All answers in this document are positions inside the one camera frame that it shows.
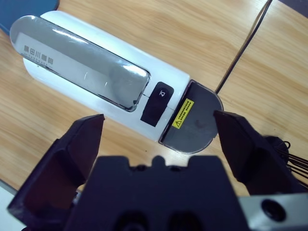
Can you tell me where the white capsule coffee machine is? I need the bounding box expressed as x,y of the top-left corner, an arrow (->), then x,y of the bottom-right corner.
9,11 -> 224,154

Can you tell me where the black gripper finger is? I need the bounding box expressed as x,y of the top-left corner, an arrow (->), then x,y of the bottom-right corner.
213,110 -> 307,197
6,114 -> 106,228

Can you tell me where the black power cable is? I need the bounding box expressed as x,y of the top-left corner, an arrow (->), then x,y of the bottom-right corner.
215,0 -> 274,94

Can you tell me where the black wire capsule holder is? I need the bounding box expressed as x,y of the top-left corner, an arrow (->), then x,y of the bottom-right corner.
263,136 -> 308,190

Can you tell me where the teal plastic tray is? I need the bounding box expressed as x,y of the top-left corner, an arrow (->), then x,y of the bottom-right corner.
0,0 -> 60,37

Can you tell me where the clear water tank grey lid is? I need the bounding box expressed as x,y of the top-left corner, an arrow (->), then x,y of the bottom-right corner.
158,80 -> 224,154

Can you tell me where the silver coffee machine lever lid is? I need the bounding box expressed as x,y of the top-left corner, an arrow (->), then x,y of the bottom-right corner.
9,14 -> 151,113

